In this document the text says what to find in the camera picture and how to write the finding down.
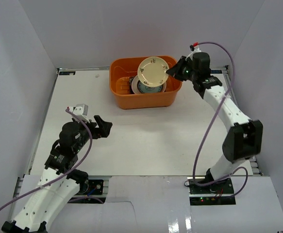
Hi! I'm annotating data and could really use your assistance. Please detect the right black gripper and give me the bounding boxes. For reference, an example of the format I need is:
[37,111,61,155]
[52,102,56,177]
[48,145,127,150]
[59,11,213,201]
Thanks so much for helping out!
[166,57,198,83]

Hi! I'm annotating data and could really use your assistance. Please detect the beige floral plate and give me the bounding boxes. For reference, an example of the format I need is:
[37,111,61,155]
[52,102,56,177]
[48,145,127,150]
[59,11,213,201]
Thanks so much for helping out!
[137,56,169,87]

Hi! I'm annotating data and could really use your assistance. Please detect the blue patterned dark-rim plate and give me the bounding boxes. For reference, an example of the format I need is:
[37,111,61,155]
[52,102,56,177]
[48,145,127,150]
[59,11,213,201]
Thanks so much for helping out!
[137,81,164,94]

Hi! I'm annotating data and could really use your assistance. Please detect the cream bear-print plate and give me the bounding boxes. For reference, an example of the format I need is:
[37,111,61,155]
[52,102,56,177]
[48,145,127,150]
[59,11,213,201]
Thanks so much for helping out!
[132,76,166,94]

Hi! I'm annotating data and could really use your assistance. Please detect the black floral square plate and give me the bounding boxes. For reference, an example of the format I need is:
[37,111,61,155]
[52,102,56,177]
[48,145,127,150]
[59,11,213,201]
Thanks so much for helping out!
[129,77,134,94]

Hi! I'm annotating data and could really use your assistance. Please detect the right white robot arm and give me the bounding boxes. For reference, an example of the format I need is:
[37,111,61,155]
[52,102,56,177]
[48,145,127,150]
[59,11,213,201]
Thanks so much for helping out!
[166,52,263,194]

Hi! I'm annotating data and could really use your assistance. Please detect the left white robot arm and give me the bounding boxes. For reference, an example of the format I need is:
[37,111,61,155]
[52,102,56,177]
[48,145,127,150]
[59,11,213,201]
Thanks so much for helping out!
[1,115,113,233]

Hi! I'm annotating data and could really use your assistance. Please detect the orange plastic bin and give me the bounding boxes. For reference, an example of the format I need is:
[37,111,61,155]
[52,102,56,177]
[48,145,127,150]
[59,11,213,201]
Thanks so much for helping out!
[109,57,182,109]

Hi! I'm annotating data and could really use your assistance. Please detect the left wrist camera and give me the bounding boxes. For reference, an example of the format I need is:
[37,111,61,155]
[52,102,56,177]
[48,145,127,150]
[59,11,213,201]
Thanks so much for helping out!
[72,104,89,122]

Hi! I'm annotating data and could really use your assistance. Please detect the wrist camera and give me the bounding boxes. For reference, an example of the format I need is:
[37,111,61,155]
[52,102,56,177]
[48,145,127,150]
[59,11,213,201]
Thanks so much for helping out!
[72,104,89,122]
[187,42,201,58]

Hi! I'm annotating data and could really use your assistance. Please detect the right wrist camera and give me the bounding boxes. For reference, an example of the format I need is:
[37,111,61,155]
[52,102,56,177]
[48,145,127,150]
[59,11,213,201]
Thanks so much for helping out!
[187,42,201,58]

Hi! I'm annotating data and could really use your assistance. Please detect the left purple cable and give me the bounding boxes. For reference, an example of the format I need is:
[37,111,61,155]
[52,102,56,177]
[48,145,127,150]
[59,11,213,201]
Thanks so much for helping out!
[0,106,93,228]

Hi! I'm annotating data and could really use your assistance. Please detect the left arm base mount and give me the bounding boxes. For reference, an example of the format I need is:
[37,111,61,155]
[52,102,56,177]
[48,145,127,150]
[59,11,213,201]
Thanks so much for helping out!
[68,179,108,204]

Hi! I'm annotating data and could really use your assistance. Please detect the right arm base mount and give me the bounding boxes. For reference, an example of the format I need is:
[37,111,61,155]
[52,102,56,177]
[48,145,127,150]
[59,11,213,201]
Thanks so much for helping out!
[184,179,236,206]

